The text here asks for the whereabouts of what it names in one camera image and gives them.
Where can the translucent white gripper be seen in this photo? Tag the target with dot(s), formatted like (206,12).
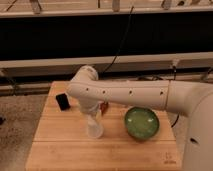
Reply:
(94,117)

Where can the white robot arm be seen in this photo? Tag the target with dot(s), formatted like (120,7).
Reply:
(194,100)

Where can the black eraser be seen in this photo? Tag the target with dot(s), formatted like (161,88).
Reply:
(62,101)

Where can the brown red marker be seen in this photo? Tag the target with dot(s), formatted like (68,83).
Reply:
(103,107)

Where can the wooden cutting board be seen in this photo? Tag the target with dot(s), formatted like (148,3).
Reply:
(61,142)

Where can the green bowl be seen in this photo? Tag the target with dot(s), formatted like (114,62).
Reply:
(141,123)

